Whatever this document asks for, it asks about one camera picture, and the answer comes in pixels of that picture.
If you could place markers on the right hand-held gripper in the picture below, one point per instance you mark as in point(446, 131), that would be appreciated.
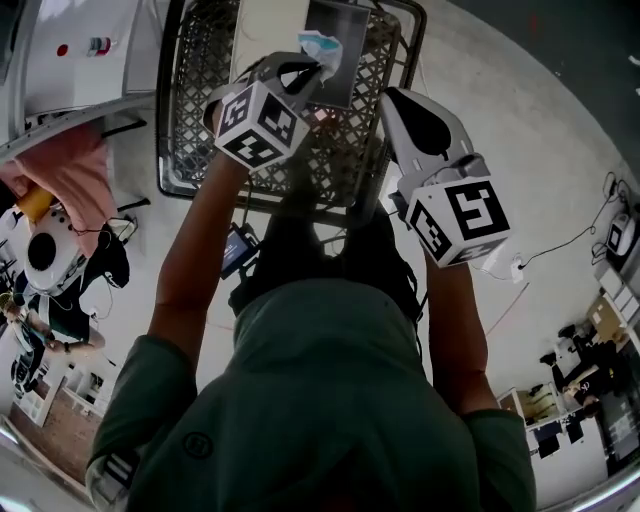
point(450, 210)

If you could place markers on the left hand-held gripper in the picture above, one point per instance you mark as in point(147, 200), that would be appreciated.
point(260, 125)

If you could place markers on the white and blue item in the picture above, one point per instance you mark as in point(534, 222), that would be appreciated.
point(322, 47)

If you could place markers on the black lattice plastic box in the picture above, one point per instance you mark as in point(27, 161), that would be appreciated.
point(195, 100)

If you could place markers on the person's left forearm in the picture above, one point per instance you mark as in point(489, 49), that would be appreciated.
point(195, 250)

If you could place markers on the person's right forearm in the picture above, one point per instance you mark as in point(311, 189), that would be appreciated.
point(455, 325)

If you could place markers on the white box device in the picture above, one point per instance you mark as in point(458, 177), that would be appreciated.
point(620, 232)

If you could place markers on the cardboard box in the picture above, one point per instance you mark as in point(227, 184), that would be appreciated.
point(605, 315)

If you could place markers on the dark grey flat panel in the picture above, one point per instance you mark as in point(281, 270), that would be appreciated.
point(345, 60)

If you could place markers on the beige flat board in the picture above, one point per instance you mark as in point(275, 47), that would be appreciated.
point(267, 35)

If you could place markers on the white power adapter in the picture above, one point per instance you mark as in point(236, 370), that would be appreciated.
point(517, 267)

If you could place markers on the person's black trousers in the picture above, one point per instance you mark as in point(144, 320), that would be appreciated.
point(300, 250)

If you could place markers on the small screen device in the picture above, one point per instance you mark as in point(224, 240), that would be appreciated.
point(236, 250)

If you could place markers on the roll of tape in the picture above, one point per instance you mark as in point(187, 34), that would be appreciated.
point(100, 46)

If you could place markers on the white cabinet with red button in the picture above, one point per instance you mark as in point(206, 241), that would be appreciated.
point(75, 75)

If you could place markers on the white desk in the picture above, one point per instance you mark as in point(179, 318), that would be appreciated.
point(555, 430)

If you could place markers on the person's green shirt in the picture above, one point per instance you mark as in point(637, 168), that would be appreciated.
point(310, 410)

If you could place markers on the pink cloth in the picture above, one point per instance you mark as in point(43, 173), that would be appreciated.
point(70, 170)

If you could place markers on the yellow container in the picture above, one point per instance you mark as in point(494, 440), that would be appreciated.
point(34, 204)

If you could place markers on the white round machine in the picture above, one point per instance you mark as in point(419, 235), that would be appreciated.
point(50, 250)

